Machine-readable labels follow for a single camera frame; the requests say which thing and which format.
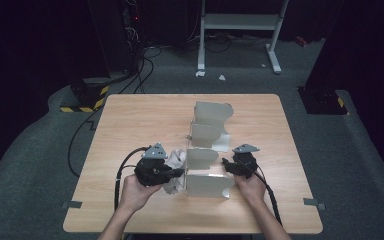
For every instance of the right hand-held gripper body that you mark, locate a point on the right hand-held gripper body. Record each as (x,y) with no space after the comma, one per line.
(246,161)

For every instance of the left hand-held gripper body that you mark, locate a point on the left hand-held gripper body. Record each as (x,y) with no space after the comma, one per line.
(151,168)

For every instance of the white textured cloth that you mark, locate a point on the white textured cloth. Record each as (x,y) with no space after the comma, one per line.
(176,158)

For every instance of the expandable grey metal bookend rack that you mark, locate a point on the expandable grey metal bookend rack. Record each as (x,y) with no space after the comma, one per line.
(206,160)

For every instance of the person's right hand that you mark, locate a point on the person's right hand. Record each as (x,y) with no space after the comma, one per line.
(251,190)

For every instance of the person's left hand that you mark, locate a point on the person's left hand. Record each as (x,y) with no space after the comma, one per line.
(136,195)

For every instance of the grey tape strip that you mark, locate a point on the grey tape strip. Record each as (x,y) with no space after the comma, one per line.
(313,202)
(72,204)

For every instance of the black yellow striped base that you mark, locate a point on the black yellow striped base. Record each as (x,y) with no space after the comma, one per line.
(86,96)
(323,101)

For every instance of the red object on floor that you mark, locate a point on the red object on floor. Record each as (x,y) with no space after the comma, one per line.
(301,41)

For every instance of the white metal stand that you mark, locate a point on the white metal stand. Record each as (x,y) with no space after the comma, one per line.
(240,21)

